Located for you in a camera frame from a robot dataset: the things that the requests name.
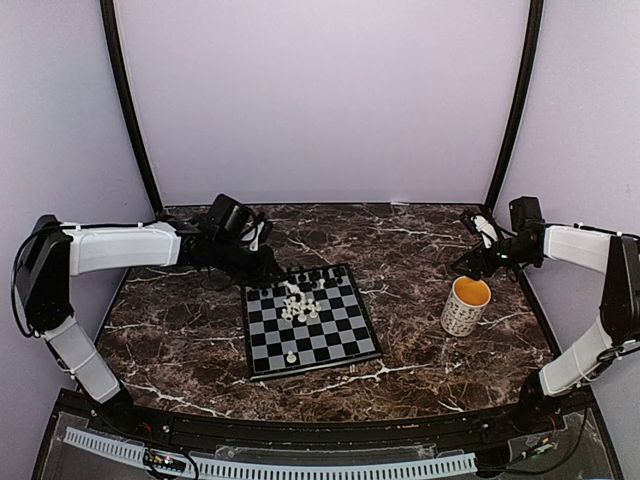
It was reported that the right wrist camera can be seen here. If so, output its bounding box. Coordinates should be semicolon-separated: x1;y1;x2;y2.
460;210;501;249

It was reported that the white chess piece pile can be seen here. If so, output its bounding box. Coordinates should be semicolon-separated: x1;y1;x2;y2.
280;295;321;323

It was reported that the black grey chessboard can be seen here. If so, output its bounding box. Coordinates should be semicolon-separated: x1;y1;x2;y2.
241;264;382;382

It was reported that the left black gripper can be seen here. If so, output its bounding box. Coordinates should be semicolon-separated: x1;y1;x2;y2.
212;236;286;287

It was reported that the right black frame post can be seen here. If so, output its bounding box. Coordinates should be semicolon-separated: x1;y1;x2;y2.
483;0;544;213

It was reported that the white patterned mug yellow inside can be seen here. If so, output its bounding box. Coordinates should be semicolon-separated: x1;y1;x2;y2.
440;276;492;337

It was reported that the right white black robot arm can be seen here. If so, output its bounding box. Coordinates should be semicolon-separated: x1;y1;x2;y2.
452;196;639;434

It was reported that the left black frame post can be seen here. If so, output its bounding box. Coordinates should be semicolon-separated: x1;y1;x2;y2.
99;0;164;214

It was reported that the black frame post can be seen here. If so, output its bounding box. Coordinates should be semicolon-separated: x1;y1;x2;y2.
483;0;544;213
99;0;164;214

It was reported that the black front rail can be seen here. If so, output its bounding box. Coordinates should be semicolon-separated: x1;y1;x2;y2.
89;404;566;454

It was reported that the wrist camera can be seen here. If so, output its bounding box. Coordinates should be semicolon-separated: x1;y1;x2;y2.
240;212;273;252
460;210;501;249

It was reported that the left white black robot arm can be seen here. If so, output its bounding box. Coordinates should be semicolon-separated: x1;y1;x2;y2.
10;194;284;436

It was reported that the white slotted cable duct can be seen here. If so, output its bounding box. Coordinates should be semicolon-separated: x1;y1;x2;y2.
63;427;477;479

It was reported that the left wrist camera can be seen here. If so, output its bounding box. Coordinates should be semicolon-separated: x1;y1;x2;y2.
240;212;273;252

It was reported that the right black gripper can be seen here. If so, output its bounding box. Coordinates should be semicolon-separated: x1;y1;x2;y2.
452;236;539;280

